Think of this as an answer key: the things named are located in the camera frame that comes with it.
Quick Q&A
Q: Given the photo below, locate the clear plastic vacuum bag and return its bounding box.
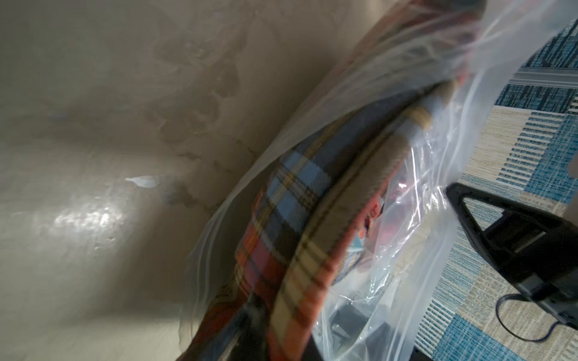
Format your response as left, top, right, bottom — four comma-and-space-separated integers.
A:
180, 1, 577, 360

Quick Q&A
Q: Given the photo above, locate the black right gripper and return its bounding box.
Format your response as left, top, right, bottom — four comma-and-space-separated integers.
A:
446, 183, 577, 329

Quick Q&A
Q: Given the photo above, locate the multicolour tartan shirt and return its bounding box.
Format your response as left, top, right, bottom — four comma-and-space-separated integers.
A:
182, 1, 486, 360

